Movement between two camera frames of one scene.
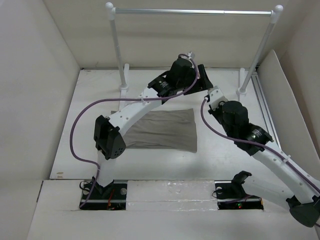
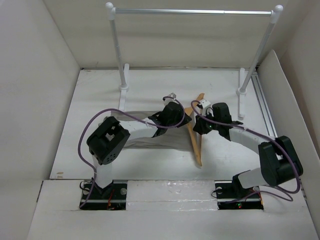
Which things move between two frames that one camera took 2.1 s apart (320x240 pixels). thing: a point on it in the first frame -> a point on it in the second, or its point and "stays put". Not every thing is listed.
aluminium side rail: (264, 110) stays put
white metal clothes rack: (124, 68) stays put
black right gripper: (215, 112) -> (199, 127)
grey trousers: (171, 129) stays put
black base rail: (113, 196) stays put
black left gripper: (200, 87) -> (185, 120)
